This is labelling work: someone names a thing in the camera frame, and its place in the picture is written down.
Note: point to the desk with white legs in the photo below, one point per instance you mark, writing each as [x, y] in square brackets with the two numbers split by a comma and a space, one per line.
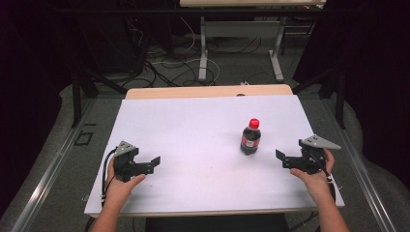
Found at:
[241, 29]

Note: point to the black metal stand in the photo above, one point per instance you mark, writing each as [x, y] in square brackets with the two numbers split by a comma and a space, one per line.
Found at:
[340, 96]
[76, 96]

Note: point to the cola bottle with red cap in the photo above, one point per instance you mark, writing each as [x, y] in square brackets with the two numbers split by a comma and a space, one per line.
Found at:
[250, 140]

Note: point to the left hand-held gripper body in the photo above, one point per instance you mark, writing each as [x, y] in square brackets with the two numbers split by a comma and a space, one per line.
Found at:
[125, 151]

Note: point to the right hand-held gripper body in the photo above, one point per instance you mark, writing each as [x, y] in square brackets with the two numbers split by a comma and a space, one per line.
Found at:
[314, 154]

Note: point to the person's dark lap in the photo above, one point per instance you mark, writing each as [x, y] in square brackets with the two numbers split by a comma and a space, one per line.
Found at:
[216, 224]

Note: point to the person's left hand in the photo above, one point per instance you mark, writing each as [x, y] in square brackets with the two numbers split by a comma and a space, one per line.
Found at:
[120, 190]

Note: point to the metal floor rail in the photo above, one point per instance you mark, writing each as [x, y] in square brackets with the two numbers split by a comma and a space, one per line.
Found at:
[48, 177]
[364, 174]

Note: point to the person's right hand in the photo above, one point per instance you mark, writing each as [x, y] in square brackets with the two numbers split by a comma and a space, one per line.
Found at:
[317, 183]

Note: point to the white board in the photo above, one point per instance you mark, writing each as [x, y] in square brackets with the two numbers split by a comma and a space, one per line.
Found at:
[199, 129]

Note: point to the wooden table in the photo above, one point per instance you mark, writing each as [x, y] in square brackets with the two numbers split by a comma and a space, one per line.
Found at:
[193, 92]

